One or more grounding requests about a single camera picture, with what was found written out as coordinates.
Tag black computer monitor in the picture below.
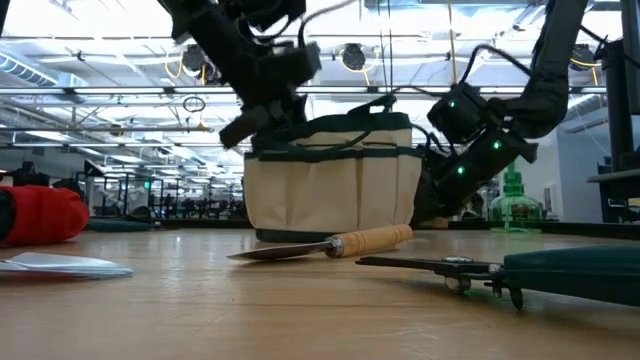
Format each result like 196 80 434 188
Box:
601 0 640 172

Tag black table frame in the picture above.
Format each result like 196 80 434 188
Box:
84 217 640 240

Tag black left camera cable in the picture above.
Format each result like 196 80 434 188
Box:
298 0 359 49

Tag wide trowel wooden handle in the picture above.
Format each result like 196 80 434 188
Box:
0 251 135 281

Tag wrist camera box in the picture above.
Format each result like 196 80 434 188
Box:
257 42 322 89
427 82 497 146

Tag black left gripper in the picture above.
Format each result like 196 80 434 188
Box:
218 92 309 151

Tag cream green canvas gardening bag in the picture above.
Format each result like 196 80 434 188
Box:
243 93 424 245

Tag black ceiling cable reel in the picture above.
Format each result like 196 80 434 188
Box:
342 43 367 71
574 43 601 69
181 43 206 74

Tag red black garden glove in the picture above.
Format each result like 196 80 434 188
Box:
0 184 91 249

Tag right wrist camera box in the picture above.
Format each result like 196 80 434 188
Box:
427 82 497 146

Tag background workstation frames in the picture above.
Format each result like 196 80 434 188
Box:
74 159 246 221

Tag green spray bottle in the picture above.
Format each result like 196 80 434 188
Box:
488 162 545 234

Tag green pruning shears with strap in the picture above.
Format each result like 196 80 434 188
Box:
354 243 640 310

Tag hanging black cable ring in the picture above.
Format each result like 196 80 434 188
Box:
182 94 207 114

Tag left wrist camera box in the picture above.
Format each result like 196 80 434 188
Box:
257 42 322 89

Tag gray desk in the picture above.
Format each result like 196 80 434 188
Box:
587 168 640 224

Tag narrow trowel wooden handle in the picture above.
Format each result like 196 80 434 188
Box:
226 223 414 262

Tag hand fork wooden handle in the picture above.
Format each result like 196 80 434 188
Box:
418 216 450 231

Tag hanging yellow cable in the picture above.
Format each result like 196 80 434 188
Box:
446 0 459 86

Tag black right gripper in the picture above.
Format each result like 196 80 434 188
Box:
412 127 540 227

